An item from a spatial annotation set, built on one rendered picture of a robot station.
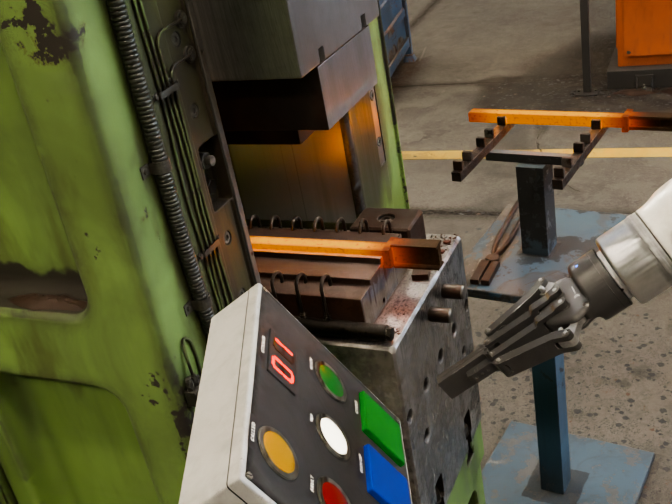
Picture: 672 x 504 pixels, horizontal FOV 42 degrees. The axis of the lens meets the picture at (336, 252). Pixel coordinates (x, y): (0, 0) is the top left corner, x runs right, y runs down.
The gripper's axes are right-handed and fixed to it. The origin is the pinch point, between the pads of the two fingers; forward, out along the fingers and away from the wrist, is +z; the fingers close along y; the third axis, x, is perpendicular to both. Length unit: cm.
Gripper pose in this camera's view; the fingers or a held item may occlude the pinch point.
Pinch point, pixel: (467, 372)
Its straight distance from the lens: 106.2
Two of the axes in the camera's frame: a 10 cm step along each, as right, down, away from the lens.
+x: -6.4, -6.7, -3.8
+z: -7.7, 5.8, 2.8
